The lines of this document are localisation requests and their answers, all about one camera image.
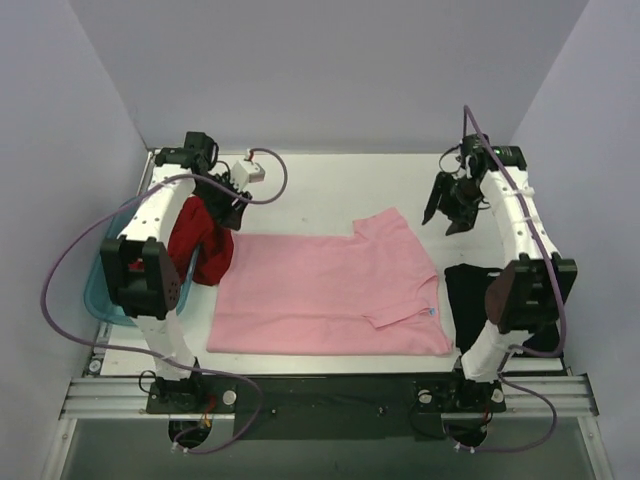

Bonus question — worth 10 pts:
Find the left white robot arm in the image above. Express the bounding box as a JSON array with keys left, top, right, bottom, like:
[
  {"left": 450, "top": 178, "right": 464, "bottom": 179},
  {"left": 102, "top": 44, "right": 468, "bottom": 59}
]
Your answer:
[{"left": 100, "top": 131, "right": 252, "bottom": 412}]

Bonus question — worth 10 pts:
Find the red t shirt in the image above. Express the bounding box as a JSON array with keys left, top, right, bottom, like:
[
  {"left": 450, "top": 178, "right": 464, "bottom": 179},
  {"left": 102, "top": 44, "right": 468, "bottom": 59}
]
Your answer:
[{"left": 127, "top": 194, "right": 237, "bottom": 287}]

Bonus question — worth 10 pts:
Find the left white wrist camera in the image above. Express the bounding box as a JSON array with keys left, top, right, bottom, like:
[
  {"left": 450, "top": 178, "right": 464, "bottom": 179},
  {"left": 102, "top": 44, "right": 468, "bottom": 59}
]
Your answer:
[{"left": 230, "top": 160, "right": 266, "bottom": 190}]

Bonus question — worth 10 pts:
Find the black folded t shirt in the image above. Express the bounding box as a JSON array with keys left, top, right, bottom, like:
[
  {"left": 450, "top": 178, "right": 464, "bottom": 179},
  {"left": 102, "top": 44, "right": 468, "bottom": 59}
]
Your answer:
[{"left": 445, "top": 259, "right": 577, "bottom": 354}]

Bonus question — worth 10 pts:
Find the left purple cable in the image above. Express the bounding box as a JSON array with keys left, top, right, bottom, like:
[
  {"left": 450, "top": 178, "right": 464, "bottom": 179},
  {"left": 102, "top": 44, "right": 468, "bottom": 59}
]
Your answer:
[{"left": 40, "top": 146, "right": 289, "bottom": 455}]

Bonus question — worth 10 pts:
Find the teal plastic bin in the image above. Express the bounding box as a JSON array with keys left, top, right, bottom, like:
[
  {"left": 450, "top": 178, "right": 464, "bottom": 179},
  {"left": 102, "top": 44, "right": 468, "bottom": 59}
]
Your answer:
[{"left": 83, "top": 208, "right": 200, "bottom": 327}]

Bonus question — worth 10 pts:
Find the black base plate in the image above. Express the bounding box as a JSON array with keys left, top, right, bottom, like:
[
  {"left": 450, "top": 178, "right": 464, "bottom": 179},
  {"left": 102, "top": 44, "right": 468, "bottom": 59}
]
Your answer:
[{"left": 141, "top": 372, "right": 506, "bottom": 446}]

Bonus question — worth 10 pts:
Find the pink t shirt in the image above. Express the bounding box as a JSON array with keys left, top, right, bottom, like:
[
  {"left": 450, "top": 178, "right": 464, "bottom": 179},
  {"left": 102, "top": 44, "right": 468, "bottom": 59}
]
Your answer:
[{"left": 206, "top": 208, "right": 453, "bottom": 356}]

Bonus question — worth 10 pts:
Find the aluminium rail frame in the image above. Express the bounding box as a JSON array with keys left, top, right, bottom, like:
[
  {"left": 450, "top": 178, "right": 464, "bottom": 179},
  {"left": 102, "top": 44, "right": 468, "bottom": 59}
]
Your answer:
[{"left": 60, "top": 375, "right": 599, "bottom": 419}]

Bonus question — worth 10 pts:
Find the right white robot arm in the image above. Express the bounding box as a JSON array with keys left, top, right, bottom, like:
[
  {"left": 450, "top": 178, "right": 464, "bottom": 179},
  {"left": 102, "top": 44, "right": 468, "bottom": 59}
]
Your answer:
[{"left": 423, "top": 134, "right": 578, "bottom": 409}]

